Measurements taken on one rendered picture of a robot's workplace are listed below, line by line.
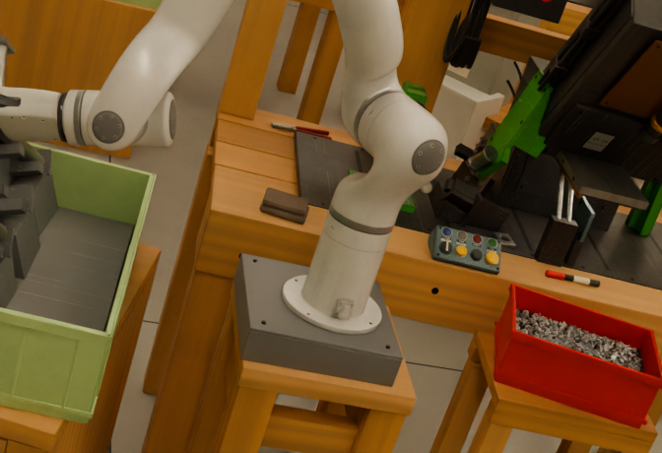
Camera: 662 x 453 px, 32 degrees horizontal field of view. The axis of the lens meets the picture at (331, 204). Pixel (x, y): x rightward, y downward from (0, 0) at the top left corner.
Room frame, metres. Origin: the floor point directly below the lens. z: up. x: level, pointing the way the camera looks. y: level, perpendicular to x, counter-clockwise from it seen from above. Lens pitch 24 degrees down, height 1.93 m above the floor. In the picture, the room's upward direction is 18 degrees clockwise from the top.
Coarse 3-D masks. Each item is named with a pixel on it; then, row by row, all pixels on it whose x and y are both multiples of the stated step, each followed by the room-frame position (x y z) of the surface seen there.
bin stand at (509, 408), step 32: (480, 352) 2.14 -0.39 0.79; (480, 384) 2.17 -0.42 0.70; (448, 416) 2.18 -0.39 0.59; (512, 416) 1.97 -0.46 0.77; (544, 416) 1.98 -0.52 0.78; (576, 416) 1.99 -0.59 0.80; (448, 448) 2.17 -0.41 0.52; (480, 448) 1.97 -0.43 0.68; (576, 448) 2.22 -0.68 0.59; (608, 448) 2.01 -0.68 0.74; (640, 448) 2.02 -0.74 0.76
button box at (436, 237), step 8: (432, 232) 2.32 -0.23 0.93; (440, 232) 2.30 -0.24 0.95; (456, 232) 2.32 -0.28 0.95; (432, 240) 2.30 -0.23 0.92; (440, 240) 2.29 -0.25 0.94; (448, 240) 2.29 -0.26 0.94; (456, 240) 2.30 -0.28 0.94; (464, 240) 2.31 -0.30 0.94; (472, 240) 2.32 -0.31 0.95; (488, 240) 2.33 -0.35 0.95; (496, 240) 2.34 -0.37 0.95; (432, 248) 2.29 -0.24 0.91; (472, 248) 2.30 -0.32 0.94; (480, 248) 2.31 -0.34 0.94; (488, 248) 2.31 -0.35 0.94; (496, 248) 2.32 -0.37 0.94; (432, 256) 2.27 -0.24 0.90; (440, 256) 2.26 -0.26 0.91; (448, 256) 2.26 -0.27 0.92; (456, 256) 2.27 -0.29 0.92; (464, 256) 2.28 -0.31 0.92; (456, 264) 2.27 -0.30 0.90; (464, 264) 2.27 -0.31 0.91; (472, 264) 2.27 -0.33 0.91; (480, 264) 2.28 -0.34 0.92; (488, 264) 2.28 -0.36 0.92; (496, 264) 2.29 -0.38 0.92; (488, 272) 2.28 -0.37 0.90; (496, 272) 2.28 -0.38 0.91
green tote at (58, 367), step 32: (64, 160) 2.07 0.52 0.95; (96, 160) 2.08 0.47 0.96; (64, 192) 2.07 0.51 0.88; (96, 192) 2.08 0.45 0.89; (128, 192) 2.09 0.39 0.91; (128, 256) 1.75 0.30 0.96; (0, 320) 1.47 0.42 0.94; (32, 320) 1.48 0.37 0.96; (0, 352) 1.48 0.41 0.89; (32, 352) 1.48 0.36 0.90; (64, 352) 1.49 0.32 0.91; (96, 352) 1.50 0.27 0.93; (0, 384) 1.48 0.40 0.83; (32, 384) 1.49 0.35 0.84; (64, 384) 1.49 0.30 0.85; (96, 384) 1.50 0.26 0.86; (64, 416) 1.49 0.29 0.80
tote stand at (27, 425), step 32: (128, 288) 1.94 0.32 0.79; (128, 320) 1.92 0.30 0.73; (128, 352) 2.04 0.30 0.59; (0, 416) 1.45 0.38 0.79; (32, 416) 1.48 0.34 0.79; (96, 416) 1.82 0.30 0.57; (0, 448) 1.45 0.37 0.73; (32, 448) 1.45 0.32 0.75; (64, 448) 1.57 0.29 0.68; (96, 448) 1.93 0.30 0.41
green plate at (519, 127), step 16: (528, 96) 2.58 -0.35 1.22; (544, 96) 2.51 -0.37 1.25; (512, 112) 2.59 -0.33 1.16; (528, 112) 2.52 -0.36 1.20; (496, 128) 2.61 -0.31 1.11; (512, 128) 2.54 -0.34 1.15; (528, 128) 2.52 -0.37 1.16; (496, 144) 2.56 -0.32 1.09; (512, 144) 2.50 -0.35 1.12; (528, 144) 2.52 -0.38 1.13; (544, 144) 2.53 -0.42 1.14
